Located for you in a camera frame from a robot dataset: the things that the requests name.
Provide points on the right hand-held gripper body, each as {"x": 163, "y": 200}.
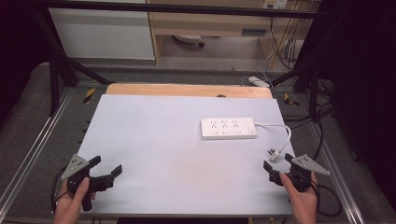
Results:
{"x": 306, "y": 166}

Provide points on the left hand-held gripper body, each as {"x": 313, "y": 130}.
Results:
{"x": 74, "y": 165}

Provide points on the person's right hand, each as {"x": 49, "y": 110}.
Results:
{"x": 300, "y": 202}

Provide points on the person's left hand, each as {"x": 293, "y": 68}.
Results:
{"x": 70, "y": 205}

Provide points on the white plug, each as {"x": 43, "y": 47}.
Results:
{"x": 274, "y": 154}

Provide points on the yellow black floor tape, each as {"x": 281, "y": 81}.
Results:
{"x": 290, "y": 100}
{"x": 89, "y": 95}

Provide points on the small white floor power strip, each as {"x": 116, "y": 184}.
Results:
{"x": 259, "y": 81}

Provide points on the dark curtain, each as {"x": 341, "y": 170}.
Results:
{"x": 15, "y": 53}
{"x": 364, "y": 93}

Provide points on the wooden board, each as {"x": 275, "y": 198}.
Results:
{"x": 186, "y": 90}

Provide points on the white cabinet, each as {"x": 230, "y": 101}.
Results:
{"x": 102, "y": 34}

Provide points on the white object with black wheel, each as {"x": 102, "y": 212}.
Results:
{"x": 190, "y": 39}

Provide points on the wooden desk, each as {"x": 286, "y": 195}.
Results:
{"x": 211, "y": 23}

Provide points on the aluminium floor rail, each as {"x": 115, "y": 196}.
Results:
{"x": 34, "y": 149}
{"x": 336, "y": 174}

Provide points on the white wall outlet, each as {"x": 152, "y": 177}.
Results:
{"x": 275, "y": 3}

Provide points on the black metal frame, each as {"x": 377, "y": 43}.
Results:
{"x": 174, "y": 7}

